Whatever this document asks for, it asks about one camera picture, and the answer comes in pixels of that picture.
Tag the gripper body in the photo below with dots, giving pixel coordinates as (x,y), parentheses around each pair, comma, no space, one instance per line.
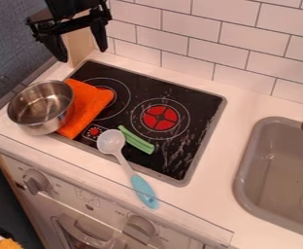
(67,25)

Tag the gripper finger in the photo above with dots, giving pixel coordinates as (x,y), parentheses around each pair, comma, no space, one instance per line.
(100,35)
(53,45)

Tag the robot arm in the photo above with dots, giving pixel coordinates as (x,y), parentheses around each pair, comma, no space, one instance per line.
(67,5)

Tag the silver pot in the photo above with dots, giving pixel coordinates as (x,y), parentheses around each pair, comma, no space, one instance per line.
(40,107)

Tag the orange cloth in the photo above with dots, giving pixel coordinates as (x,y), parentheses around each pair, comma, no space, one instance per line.
(85,108)

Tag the toy stove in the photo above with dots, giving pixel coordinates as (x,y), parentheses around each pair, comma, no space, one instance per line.
(154,113)

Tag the green toy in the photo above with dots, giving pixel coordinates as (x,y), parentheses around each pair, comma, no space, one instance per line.
(136,140)

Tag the blue and white spoon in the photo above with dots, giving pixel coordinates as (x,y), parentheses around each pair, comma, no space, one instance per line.
(126,165)

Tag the toy sink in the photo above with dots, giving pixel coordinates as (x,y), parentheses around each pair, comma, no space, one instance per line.
(279,176)

